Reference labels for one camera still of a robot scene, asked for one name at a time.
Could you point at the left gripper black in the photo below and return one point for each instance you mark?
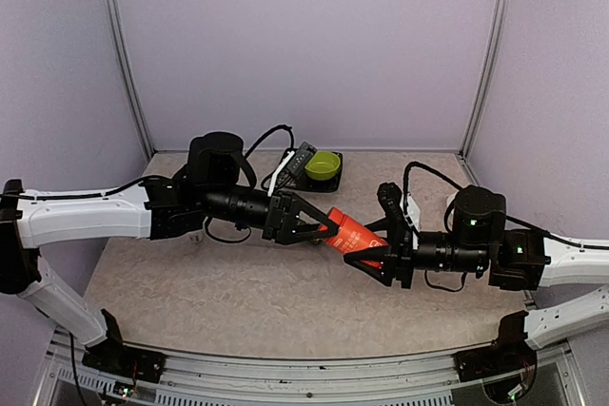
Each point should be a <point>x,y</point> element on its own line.
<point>275,230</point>

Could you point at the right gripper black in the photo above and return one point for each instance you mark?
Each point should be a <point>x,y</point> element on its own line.
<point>397,258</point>

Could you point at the red pill bottle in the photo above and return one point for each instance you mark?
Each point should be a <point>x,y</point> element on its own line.
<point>352,236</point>

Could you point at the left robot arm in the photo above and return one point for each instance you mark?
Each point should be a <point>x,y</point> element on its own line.
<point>216,183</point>

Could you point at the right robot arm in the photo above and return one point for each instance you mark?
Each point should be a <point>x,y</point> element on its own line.
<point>525,258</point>

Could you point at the lime green bowl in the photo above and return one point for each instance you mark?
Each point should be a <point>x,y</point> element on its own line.
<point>323,166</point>

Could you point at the white bottle lid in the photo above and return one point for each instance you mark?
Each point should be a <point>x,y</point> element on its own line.
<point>449,204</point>

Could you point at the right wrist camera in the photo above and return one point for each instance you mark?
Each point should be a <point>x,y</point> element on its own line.
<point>394,206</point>

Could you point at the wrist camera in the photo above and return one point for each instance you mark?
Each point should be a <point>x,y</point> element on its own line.
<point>291,167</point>
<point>394,206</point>

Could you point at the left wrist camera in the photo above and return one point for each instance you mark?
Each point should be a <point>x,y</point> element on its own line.
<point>291,167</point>

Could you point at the aluminium front frame rail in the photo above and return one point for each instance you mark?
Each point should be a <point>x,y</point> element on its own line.
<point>188,378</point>

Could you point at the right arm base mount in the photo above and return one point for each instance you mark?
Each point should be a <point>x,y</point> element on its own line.
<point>493,360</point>

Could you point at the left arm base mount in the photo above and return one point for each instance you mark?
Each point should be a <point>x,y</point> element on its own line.
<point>125,361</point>

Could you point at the left aluminium corner post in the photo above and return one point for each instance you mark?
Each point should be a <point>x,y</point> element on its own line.
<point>126,73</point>

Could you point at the aluminium corner post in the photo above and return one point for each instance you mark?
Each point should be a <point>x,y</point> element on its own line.
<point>126,73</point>
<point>489,61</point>

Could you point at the right aluminium corner post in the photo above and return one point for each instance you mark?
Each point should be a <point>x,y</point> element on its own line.
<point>489,61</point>

